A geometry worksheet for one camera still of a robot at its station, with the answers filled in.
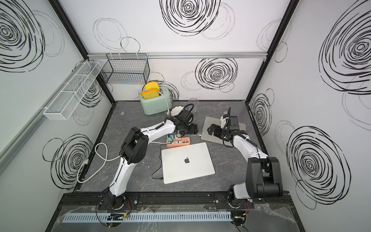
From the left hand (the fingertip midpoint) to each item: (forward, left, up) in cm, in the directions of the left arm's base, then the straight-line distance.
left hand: (194, 131), depth 97 cm
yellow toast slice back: (+27, +31, +17) cm, 45 cm away
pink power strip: (-7, +7, -2) cm, 10 cm away
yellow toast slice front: (+20, +32, +15) cm, 40 cm away
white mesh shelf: (-5, +68, +29) cm, 74 cm away
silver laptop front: (-20, +6, -4) cm, 22 cm away
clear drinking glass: (+26, -1, +2) cm, 26 cm away
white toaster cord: (+17, +20, -1) cm, 26 cm away
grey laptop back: (-1, -9, -4) cm, 9 cm away
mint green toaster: (+18, +28, +5) cm, 34 cm away
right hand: (-4, -12, +6) cm, 14 cm away
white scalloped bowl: (+21, +14, -2) cm, 25 cm away
